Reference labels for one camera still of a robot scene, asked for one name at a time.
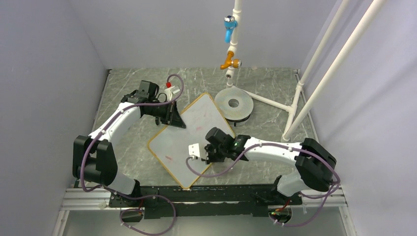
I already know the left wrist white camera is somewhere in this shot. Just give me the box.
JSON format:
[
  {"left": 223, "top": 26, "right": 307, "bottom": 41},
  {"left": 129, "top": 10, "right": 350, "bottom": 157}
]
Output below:
[{"left": 163, "top": 82, "right": 180, "bottom": 101}]

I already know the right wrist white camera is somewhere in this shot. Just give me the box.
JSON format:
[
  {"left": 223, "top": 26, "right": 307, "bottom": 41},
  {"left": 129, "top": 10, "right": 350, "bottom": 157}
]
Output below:
[{"left": 188, "top": 143, "right": 201, "bottom": 159}]

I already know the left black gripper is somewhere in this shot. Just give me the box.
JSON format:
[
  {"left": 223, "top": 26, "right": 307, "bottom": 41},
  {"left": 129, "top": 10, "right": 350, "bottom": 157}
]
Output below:
[{"left": 146, "top": 99, "right": 186, "bottom": 129}]

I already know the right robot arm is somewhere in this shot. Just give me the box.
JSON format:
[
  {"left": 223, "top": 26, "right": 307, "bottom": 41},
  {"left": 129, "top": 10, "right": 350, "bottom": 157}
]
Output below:
[{"left": 201, "top": 127, "right": 338, "bottom": 204}]

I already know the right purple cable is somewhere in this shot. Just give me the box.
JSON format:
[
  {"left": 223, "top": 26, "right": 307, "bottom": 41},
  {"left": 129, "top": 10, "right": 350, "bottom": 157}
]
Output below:
[{"left": 185, "top": 142, "right": 342, "bottom": 228}]

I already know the wrist white camera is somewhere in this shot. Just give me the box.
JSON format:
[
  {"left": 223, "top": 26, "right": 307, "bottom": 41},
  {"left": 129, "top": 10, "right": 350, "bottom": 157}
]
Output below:
[
  {"left": 163, "top": 82, "right": 180, "bottom": 101},
  {"left": 188, "top": 143, "right": 201, "bottom": 159}
]

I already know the yellow-framed whiteboard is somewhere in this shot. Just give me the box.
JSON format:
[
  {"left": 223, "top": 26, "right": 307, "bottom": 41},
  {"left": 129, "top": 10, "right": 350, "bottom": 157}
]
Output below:
[{"left": 148, "top": 93, "right": 235, "bottom": 189}]

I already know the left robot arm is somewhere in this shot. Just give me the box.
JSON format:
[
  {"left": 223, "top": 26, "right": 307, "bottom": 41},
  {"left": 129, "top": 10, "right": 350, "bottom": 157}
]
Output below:
[{"left": 72, "top": 81, "right": 186, "bottom": 207}]

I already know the white PVC pipe frame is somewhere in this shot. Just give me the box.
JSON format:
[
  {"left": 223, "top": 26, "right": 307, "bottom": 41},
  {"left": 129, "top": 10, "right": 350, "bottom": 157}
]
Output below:
[{"left": 225, "top": 0, "right": 386, "bottom": 142}]

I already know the white perforated disc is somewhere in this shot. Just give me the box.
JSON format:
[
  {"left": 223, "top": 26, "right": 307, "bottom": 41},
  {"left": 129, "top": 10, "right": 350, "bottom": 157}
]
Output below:
[{"left": 214, "top": 87, "right": 254, "bottom": 127}]

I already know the blue valve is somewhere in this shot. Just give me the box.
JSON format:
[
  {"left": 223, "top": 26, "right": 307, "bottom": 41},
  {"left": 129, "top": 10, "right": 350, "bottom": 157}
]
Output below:
[{"left": 224, "top": 15, "right": 238, "bottom": 43}]

